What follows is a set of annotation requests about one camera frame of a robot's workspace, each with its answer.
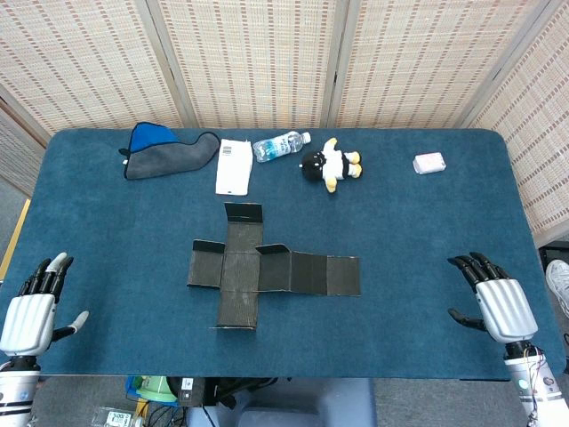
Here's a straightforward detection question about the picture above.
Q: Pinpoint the green plastic container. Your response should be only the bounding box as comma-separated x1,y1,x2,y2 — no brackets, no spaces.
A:
125,375,179,404

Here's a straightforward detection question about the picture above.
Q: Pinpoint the black white penguin plush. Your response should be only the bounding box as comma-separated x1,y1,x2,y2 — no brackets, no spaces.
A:
300,137,364,194

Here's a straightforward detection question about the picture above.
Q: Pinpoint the blue cloth-covered table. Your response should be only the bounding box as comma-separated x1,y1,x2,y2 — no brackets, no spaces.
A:
0,127,568,382

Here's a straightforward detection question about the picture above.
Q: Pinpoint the white sneaker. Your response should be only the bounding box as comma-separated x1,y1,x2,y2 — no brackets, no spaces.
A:
545,260,569,319

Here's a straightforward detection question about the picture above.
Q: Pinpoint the grey and blue cloth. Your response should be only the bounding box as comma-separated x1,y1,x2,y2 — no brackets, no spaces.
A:
117,122,221,181

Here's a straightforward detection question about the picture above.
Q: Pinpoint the clear plastic water bottle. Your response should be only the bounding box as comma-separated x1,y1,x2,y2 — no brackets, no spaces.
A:
252,131,312,165

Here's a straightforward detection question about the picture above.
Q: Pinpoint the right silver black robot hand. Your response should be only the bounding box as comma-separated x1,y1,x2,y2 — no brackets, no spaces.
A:
446,252,539,343

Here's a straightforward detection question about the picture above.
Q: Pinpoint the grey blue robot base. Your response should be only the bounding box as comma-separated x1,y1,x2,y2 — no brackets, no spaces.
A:
186,377,377,427

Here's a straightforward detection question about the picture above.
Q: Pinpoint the black device with white label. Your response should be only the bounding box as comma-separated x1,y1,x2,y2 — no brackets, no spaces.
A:
171,376,208,408

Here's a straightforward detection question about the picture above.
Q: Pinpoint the pink tissue pack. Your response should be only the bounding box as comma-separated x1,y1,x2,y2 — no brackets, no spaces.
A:
412,150,447,175

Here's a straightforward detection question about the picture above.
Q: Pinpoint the woven bamboo screen panel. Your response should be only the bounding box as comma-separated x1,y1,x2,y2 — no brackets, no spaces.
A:
0,84,50,197
328,0,552,130
0,0,186,137
461,0,569,248
146,0,350,130

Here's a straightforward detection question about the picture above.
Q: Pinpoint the white paper packet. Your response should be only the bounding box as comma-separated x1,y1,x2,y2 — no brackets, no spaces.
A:
214,138,254,197

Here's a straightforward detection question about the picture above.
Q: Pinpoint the white labelled packet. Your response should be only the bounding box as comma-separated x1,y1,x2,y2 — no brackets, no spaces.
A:
95,407,134,427

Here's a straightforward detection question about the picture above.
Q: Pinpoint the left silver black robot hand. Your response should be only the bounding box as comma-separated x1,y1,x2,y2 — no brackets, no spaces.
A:
0,252,90,357

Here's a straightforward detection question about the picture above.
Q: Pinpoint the black cardboard box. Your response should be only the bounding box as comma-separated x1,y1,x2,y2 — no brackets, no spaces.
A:
185,201,362,331

